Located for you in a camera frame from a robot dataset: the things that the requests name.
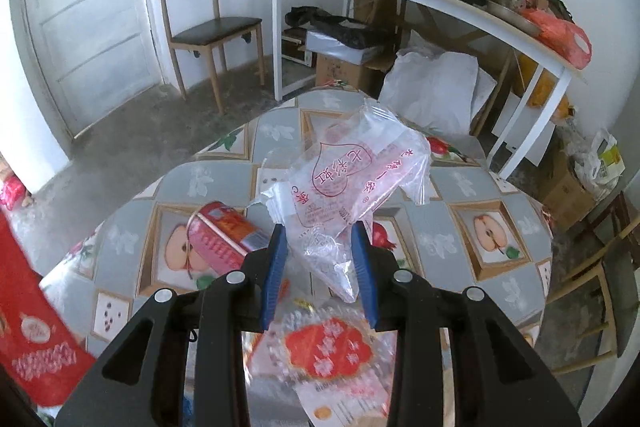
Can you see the red drink can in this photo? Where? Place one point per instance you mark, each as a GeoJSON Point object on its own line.
{"type": "Point", "coordinates": [225, 237]}

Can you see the orange plastic bag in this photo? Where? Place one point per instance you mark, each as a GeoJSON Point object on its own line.
{"type": "Point", "coordinates": [540, 87]}

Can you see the black plastic bag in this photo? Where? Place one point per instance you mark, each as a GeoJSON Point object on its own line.
{"type": "Point", "coordinates": [345, 32]}

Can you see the brown cardboard box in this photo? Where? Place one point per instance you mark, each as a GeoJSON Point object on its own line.
{"type": "Point", "coordinates": [345, 72]}
{"type": "Point", "coordinates": [375, 9]}
{"type": "Point", "coordinates": [565, 189]}

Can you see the white orange medicine box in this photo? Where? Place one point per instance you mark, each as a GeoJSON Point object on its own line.
{"type": "Point", "coordinates": [340, 407]}

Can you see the clear plastic bag red print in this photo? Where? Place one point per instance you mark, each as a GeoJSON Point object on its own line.
{"type": "Point", "coordinates": [340, 177]}

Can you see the white flat box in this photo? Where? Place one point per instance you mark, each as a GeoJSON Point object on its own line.
{"type": "Point", "coordinates": [340, 48]}

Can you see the wooden chair dark seat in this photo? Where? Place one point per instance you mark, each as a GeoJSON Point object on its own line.
{"type": "Point", "coordinates": [620, 287]}
{"type": "Point", "coordinates": [215, 29]}

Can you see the white plastic bag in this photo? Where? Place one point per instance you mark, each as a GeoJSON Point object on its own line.
{"type": "Point", "coordinates": [435, 87]}

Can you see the white board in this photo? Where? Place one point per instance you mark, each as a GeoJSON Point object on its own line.
{"type": "Point", "coordinates": [520, 127]}

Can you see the white bag yellow green print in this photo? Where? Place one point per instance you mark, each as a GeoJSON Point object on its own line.
{"type": "Point", "coordinates": [600, 157]}

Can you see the round metal tray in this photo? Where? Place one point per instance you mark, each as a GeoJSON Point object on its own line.
{"type": "Point", "coordinates": [510, 16]}

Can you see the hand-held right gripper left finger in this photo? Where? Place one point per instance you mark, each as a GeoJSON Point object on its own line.
{"type": "Point", "coordinates": [272, 277]}

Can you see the white door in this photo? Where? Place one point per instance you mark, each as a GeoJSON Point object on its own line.
{"type": "Point", "coordinates": [85, 17]}

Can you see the red packet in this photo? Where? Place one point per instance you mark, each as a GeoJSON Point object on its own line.
{"type": "Point", "coordinates": [10, 194]}

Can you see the fruit print tablecloth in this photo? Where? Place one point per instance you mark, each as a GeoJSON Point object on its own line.
{"type": "Point", "coordinates": [450, 207]}

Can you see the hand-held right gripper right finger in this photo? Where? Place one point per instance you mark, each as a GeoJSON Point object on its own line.
{"type": "Point", "coordinates": [362, 277]}

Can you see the red printed cloth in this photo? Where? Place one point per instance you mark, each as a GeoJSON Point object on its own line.
{"type": "Point", "coordinates": [35, 337]}

